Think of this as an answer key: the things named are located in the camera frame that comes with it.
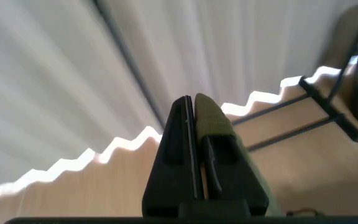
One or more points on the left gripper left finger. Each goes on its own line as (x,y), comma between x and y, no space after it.
(172,180)

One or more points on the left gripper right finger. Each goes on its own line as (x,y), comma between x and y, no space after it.
(241,186)

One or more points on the green shirt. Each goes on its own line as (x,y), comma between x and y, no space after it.
(210,118)

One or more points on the black clothes rack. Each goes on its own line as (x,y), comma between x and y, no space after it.
(331,109)

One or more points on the beige curtain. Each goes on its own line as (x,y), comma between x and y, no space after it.
(228,46)

